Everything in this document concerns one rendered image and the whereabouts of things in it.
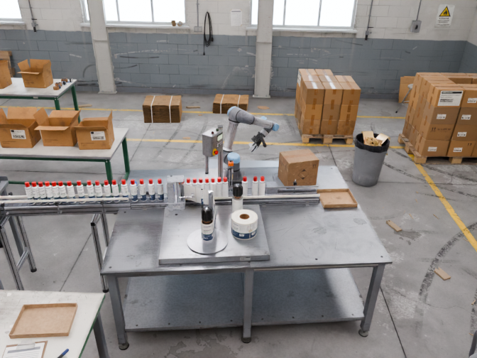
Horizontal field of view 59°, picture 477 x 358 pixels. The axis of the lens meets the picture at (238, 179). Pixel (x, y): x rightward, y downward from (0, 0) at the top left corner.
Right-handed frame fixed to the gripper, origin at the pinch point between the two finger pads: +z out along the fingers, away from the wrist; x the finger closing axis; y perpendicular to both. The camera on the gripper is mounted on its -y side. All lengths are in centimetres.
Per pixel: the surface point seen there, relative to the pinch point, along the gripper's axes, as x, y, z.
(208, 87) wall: -325, 351, -71
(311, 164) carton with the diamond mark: 12, -63, -24
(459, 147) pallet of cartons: -265, -111, -212
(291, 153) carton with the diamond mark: 13.0, -41.3, -20.2
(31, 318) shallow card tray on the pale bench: 162, -48, 179
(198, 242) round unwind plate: 91, -66, 85
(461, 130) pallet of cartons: -245, -101, -227
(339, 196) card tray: -5, -98, -18
